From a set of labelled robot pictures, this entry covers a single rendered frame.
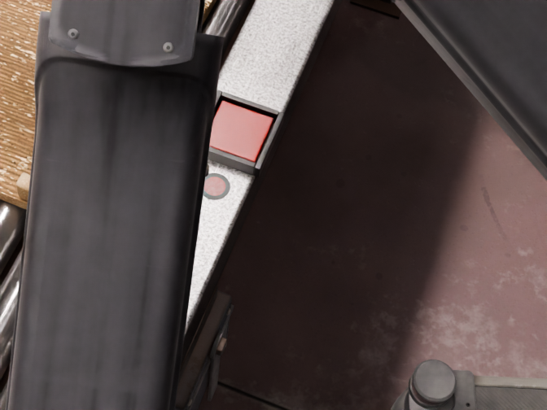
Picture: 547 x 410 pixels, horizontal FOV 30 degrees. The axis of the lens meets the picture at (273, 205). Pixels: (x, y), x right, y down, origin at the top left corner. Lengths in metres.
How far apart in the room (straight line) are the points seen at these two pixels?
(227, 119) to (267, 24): 0.15
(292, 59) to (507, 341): 1.05
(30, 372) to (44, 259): 0.04
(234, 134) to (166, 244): 0.74
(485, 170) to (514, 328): 0.36
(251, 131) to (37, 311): 0.75
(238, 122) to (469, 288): 1.09
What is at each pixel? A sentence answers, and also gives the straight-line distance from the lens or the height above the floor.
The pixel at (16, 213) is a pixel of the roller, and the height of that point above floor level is 0.92.
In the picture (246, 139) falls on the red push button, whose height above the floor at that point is 0.93.
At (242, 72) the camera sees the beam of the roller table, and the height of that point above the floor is 0.92.
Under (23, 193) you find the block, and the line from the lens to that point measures 1.00.
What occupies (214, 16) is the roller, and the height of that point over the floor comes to 0.92.
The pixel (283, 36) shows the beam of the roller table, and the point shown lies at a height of 0.92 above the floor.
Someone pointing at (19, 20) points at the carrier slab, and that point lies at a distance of 1.15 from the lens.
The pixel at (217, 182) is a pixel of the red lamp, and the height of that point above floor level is 0.92.
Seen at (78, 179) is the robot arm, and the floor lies 1.53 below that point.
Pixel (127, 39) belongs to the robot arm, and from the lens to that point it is 0.29.
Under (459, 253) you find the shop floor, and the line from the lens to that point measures 2.11.
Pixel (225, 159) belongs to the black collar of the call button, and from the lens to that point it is 1.04.
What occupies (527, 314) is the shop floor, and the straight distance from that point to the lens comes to 2.09.
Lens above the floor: 1.81
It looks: 60 degrees down
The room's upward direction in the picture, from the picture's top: 10 degrees clockwise
